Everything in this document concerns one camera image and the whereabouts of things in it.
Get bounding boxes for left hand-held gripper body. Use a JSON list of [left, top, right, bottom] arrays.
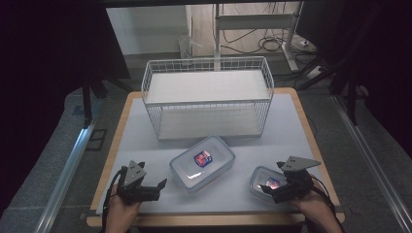
[[116, 159, 162, 206]]

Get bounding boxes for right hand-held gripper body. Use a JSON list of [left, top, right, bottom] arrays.
[[269, 155, 323, 205]]

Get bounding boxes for small clear food container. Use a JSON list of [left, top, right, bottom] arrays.
[[249, 165, 290, 205]]

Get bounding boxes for person's left hand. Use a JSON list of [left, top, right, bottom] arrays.
[[105, 193, 142, 231]]

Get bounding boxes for person's right hand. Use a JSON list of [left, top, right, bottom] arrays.
[[289, 175, 338, 224]]

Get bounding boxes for large clear food container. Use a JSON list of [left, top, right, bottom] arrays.
[[168, 135, 237, 195]]

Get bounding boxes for black stand legs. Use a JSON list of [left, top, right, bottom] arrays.
[[296, 52, 362, 127], [80, 72, 110, 129]]

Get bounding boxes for white power strip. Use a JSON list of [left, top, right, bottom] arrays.
[[305, 65, 325, 81]]

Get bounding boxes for white metal stand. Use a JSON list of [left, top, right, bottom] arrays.
[[213, 2, 302, 73]]

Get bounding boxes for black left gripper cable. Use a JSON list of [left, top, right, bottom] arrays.
[[101, 167, 127, 233]]

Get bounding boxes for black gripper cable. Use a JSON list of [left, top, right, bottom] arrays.
[[101, 167, 127, 233], [310, 176, 339, 224]]

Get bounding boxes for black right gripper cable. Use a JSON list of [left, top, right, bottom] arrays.
[[310, 176, 339, 224]]

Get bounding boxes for aluminium floor rail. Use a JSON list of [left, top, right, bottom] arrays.
[[33, 124, 97, 233], [332, 94, 412, 233]]

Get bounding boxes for white wire shelf rack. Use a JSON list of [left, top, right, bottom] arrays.
[[140, 55, 276, 143]]

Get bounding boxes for black floor cables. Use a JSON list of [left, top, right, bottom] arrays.
[[222, 28, 317, 56]]

